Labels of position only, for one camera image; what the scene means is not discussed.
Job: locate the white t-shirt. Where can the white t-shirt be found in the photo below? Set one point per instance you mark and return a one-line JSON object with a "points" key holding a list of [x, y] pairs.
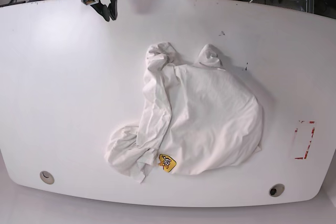
{"points": [[196, 117]]}

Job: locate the red tape rectangle marking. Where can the red tape rectangle marking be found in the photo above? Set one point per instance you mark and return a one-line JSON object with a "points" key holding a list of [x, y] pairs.
{"points": [[302, 139]]}

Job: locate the left table grommet hole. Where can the left table grommet hole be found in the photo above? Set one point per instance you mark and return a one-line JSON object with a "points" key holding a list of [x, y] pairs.
{"points": [[47, 177]]}

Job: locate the table grommet hole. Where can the table grommet hole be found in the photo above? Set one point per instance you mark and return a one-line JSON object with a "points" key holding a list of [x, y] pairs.
{"points": [[47, 177], [276, 190]]}

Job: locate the right table grommet hole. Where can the right table grommet hole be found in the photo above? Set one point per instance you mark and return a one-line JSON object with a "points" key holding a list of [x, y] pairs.
{"points": [[276, 190]]}

